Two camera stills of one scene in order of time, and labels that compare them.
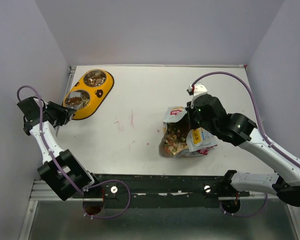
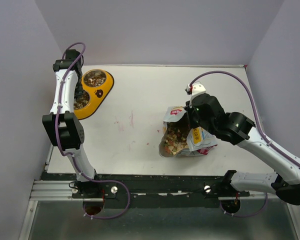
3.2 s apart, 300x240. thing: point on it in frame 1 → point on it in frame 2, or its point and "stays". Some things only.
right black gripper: x=190 y=110 stays
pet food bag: x=178 y=139 stays
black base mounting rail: x=155 y=190 stays
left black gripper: x=64 y=112 → x=78 y=93
